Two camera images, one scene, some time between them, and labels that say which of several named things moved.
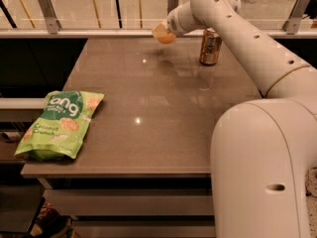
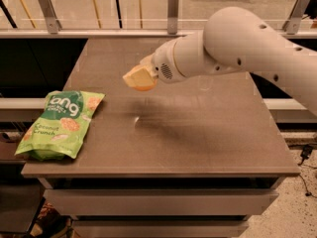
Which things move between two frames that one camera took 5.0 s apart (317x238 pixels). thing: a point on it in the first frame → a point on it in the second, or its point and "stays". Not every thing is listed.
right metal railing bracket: (299, 8) stays
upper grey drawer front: (132, 201) stays
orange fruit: (166, 39) → (146, 87)
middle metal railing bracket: (172, 0) stays
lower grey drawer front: (144, 229) stays
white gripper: (173, 24) → (162, 64)
